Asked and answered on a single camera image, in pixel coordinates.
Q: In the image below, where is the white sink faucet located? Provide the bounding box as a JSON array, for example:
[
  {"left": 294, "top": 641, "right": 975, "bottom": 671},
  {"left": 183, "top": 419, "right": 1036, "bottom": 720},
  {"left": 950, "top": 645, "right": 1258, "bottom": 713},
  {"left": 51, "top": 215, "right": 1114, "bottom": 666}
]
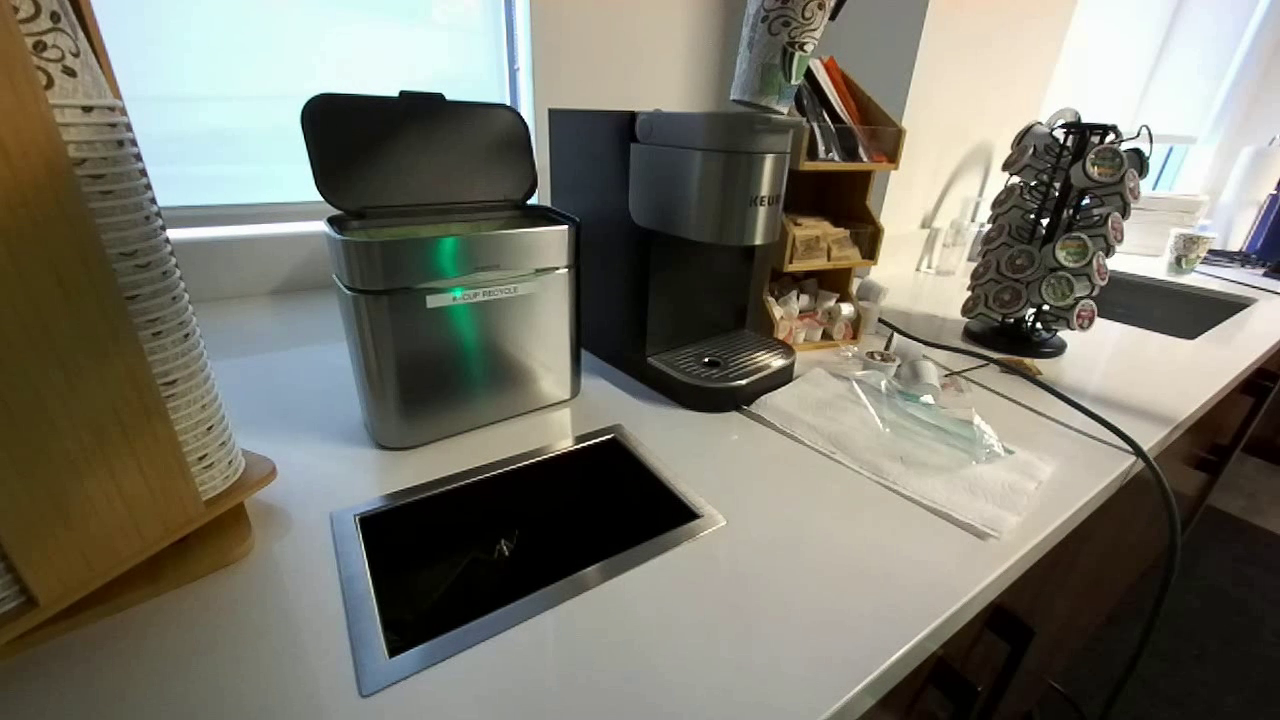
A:
[{"left": 916, "top": 137, "right": 995, "bottom": 278}]

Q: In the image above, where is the dark wooden counter cabinet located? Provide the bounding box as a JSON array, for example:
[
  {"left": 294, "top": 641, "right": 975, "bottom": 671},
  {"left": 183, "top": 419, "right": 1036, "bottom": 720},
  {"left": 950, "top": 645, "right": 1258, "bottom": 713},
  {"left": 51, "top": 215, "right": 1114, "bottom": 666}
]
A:
[{"left": 852, "top": 351, "right": 1280, "bottom": 720}]

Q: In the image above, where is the stainless steel lidded bin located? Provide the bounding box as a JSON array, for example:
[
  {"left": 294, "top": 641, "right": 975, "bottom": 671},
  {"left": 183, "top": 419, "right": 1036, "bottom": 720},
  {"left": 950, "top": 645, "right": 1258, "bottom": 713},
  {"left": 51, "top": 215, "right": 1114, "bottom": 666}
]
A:
[{"left": 296, "top": 88, "right": 586, "bottom": 456}]

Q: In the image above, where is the stack of paper cups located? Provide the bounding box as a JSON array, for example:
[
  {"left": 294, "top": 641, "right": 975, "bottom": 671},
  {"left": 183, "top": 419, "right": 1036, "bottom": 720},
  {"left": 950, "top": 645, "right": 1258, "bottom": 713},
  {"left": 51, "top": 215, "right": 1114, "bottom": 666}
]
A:
[{"left": 10, "top": 0, "right": 251, "bottom": 505}]

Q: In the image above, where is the black and silver coffeemaker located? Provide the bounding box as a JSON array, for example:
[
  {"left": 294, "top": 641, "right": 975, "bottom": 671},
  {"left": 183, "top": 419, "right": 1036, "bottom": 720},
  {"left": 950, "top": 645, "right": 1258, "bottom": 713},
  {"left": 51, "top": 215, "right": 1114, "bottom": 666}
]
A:
[{"left": 544, "top": 104, "right": 805, "bottom": 413}]

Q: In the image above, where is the grey green cable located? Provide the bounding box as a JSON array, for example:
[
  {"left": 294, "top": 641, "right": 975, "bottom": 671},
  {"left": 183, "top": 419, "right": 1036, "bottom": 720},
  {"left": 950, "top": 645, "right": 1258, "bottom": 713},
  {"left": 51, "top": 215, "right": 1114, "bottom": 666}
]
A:
[{"left": 878, "top": 317, "right": 1187, "bottom": 720}]

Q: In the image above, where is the wooden condiment organizer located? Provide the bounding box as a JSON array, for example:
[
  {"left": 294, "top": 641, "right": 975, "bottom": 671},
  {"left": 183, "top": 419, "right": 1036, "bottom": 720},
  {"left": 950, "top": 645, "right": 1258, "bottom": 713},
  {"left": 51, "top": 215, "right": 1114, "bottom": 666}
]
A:
[{"left": 766, "top": 51, "right": 908, "bottom": 357}]

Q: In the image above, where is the black rectangular tray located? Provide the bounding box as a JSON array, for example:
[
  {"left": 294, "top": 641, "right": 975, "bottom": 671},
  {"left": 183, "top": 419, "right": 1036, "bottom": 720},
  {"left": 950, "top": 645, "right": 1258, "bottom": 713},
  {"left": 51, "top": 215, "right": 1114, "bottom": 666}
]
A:
[{"left": 327, "top": 423, "right": 729, "bottom": 702}]

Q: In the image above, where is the dark countertop sink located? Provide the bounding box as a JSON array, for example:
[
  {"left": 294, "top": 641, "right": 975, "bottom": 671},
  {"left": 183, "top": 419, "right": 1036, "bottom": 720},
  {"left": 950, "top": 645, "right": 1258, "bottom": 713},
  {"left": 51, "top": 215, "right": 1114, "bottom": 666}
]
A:
[{"left": 1094, "top": 266, "right": 1262, "bottom": 346}]

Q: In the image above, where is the blue bottle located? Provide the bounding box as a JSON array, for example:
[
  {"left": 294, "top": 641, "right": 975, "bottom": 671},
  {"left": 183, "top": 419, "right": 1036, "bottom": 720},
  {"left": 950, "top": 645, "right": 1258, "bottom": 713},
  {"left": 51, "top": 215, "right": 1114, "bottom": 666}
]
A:
[{"left": 1244, "top": 175, "right": 1280, "bottom": 278}]

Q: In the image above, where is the white patterned mug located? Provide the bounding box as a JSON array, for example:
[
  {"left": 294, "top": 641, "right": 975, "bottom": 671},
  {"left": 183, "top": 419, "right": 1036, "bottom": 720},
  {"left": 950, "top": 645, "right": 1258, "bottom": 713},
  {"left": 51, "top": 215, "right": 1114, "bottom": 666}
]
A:
[{"left": 1165, "top": 226, "right": 1217, "bottom": 278}]

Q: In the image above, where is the orange edged paper stack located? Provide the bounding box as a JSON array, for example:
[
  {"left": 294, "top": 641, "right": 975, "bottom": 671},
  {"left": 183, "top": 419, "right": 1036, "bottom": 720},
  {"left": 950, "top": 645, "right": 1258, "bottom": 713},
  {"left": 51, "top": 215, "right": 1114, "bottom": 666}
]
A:
[{"left": 798, "top": 51, "right": 878, "bottom": 167}]

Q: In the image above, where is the clear plastic cup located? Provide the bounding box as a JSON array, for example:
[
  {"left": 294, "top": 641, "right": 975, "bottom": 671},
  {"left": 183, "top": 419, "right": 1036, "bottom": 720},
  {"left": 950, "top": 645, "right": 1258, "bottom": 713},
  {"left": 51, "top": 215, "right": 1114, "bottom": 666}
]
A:
[{"left": 894, "top": 341, "right": 950, "bottom": 402}]

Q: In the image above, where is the bright window pane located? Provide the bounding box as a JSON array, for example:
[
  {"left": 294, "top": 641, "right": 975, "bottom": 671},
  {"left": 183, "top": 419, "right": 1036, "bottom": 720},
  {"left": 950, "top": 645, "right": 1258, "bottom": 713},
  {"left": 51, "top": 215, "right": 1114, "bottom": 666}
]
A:
[{"left": 89, "top": 0, "right": 534, "bottom": 226}]

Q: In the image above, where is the clear plastic zip bag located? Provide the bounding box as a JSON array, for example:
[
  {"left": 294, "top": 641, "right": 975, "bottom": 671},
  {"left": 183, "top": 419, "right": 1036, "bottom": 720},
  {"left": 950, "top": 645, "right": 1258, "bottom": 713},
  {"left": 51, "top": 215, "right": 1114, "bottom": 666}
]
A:
[{"left": 746, "top": 351, "right": 1062, "bottom": 544}]

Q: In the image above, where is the black wire pod carousel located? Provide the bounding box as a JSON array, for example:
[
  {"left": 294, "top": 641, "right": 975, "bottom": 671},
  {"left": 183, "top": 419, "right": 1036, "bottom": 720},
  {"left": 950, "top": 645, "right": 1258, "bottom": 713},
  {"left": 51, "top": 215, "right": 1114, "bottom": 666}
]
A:
[{"left": 957, "top": 107, "right": 1157, "bottom": 361}]

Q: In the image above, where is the wooden cup dispenser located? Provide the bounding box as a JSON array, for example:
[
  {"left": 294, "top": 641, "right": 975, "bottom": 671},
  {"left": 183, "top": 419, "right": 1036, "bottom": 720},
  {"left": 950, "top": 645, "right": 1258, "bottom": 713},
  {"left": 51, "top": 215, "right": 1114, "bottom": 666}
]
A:
[{"left": 0, "top": 0, "right": 282, "bottom": 651}]

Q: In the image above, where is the patterned paper coffee cup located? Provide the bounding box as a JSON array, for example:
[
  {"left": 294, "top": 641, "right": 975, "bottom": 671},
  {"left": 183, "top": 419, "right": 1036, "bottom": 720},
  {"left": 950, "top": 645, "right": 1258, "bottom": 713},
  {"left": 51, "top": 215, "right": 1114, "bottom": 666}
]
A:
[{"left": 729, "top": 0, "right": 837, "bottom": 119}]

